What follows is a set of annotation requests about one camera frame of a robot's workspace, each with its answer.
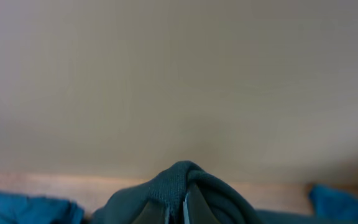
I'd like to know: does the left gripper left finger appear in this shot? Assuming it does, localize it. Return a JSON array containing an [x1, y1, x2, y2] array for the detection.
[[131, 200, 170, 224]]

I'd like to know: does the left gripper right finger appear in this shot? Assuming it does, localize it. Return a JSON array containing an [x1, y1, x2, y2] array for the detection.
[[183, 184, 220, 224]]

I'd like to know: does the black polo shirt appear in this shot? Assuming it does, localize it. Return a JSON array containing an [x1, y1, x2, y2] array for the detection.
[[90, 161, 358, 224]]

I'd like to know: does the blue shirt unfolded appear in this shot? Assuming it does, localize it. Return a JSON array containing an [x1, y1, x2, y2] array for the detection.
[[0, 183, 358, 224]]

